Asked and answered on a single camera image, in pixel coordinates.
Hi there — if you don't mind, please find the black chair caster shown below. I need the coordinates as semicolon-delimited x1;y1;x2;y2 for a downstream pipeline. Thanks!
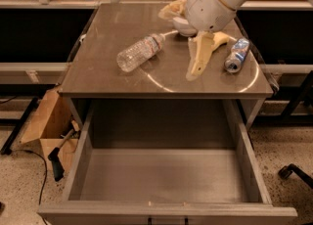
278;163;313;191

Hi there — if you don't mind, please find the clear plastic water bottle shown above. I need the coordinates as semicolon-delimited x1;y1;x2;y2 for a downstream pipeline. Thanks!
116;33;165;72

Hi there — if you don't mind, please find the white ceramic bowl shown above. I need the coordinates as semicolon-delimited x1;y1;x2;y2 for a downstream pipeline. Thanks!
172;17;198;37

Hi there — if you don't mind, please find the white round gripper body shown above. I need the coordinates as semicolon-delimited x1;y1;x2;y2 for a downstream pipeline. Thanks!
185;0;236;32

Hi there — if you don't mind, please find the yellow sponge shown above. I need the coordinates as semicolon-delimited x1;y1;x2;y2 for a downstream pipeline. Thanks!
212;31;229;51

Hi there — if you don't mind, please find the black handled hammer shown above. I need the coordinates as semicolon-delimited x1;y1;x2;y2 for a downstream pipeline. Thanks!
47;128;76;183

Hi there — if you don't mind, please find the black floor cable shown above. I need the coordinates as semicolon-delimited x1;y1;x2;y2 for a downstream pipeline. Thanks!
13;149;49;225

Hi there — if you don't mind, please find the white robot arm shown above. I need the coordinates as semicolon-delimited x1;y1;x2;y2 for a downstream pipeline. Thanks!
158;0;313;81

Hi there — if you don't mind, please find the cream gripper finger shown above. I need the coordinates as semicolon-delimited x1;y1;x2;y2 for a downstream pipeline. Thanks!
186;31;214;81
158;0;186;20

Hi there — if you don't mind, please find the grey open top drawer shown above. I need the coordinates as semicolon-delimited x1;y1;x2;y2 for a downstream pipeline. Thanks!
38;100;297;225

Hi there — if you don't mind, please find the cardboard box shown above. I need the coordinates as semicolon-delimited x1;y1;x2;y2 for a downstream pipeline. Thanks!
21;87;71;170

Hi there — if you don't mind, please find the blue crushed soda can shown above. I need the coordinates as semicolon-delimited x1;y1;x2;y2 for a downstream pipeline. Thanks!
224;37;250;73

